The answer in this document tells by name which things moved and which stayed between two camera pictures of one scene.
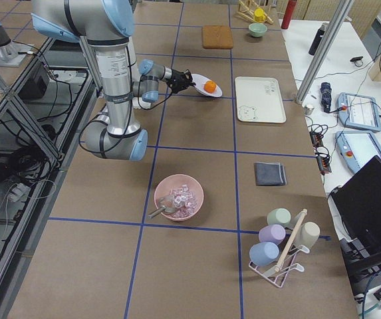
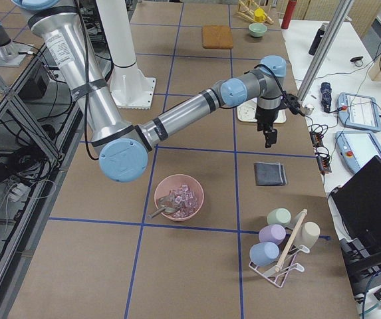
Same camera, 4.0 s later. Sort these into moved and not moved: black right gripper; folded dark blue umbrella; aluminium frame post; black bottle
Moved: black right gripper
Not moved: aluminium frame post; folded dark blue umbrella; black bottle
